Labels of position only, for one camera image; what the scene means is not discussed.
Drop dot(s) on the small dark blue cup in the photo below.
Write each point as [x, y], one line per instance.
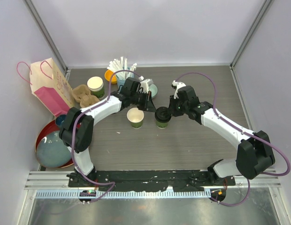
[60, 120]

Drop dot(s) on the pink paper gift bag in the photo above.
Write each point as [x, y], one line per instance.
[50, 86]

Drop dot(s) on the orange bowl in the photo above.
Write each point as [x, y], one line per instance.
[110, 77]

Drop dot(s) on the stack of paper cups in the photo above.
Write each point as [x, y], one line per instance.
[96, 86]

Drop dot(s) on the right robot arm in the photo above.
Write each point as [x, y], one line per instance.
[254, 155]

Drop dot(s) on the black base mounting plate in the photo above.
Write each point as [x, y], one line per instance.
[159, 180]

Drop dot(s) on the green paper cup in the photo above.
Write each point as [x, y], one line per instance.
[135, 117]
[162, 124]

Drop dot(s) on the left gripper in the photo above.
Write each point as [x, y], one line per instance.
[149, 105]

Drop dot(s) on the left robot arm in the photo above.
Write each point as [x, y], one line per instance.
[77, 129]

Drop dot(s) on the grey blue plate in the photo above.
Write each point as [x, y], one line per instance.
[51, 151]

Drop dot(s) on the aluminium frame rail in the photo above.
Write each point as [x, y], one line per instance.
[58, 179]

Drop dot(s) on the light green ceramic bowl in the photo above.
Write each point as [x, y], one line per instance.
[154, 90]

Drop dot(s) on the red round tray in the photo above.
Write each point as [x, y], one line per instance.
[47, 129]

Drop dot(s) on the blue straw holder cup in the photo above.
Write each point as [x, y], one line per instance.
[120, 81]

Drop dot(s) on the cardboard cup carrier tray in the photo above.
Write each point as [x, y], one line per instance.
[83, 96]

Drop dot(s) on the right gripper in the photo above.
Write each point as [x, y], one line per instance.
[172, 102]

